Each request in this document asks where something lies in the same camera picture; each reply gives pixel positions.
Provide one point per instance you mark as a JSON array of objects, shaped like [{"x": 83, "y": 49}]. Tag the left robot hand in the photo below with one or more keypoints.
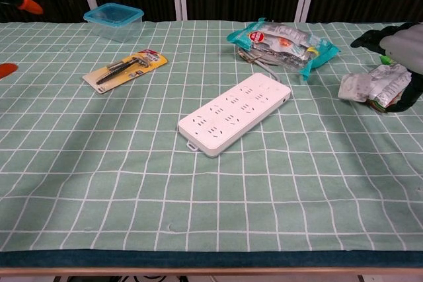
[{"x": 29, "y": 4}]

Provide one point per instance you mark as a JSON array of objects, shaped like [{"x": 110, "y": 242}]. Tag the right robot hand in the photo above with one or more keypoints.
[{"x": 404, "y": 44}]

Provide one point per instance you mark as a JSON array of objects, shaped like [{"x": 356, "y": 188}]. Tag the white cube charger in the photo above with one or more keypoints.
[{"x": 353, "y": 87}]

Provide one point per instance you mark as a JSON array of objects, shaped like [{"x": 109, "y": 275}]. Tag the white power strip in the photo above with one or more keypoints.
[{"x": 231, "y": 117}]

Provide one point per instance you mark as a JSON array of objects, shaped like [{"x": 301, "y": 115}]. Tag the green silver snack bag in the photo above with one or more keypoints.
[{"x": 388, "y": 84}]

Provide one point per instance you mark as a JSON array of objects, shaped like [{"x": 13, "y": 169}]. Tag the clear container with teal lid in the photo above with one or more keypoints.
[{"x": 114, "y": 21}]

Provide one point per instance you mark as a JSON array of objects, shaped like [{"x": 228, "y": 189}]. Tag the hex key set yellow pack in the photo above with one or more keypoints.
[{"x": 127, "y": 69}]

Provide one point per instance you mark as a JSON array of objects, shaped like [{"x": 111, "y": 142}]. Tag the teal silver snack bag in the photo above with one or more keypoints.
[{"x": 281, "y": 44}]

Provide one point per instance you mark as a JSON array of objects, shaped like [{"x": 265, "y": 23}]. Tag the green checked tablecloth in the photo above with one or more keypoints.
[{"x": 132, "y": 179}]

